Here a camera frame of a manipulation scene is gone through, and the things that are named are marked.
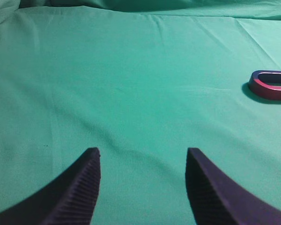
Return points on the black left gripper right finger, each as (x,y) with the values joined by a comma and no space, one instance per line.
(216,199)

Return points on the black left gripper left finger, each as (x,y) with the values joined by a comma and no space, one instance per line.
(69,199)

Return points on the red-fronted horseshoe magnet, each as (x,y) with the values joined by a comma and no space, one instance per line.
(266,84)

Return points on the green cloth backdrop and cover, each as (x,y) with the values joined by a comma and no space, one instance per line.
(141,80)

